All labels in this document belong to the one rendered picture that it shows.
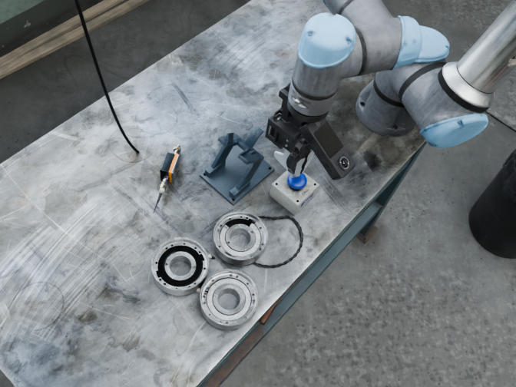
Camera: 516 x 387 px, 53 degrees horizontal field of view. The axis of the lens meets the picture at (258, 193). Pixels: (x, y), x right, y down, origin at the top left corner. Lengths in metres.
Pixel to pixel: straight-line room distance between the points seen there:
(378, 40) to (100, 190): 0.61
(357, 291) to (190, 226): 1.00
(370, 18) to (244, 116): 0.46
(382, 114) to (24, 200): 0.78
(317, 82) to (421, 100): 0.34
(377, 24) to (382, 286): 1.28
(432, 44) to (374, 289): 1.05
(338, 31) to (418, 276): 1.39
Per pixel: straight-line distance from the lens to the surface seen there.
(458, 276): 2.08
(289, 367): 1.78
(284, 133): 0.90
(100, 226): 1.05
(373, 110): 1.21
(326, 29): 0.75
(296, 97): 0.82
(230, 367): 1.52
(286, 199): 1.03
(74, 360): 0.96
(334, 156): 0.88
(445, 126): 1.03
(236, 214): 1.01
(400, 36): 0.82
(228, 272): 0.96
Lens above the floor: 1.72
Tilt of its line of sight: 59 degrees down
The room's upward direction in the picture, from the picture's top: 11 degrees clockwise
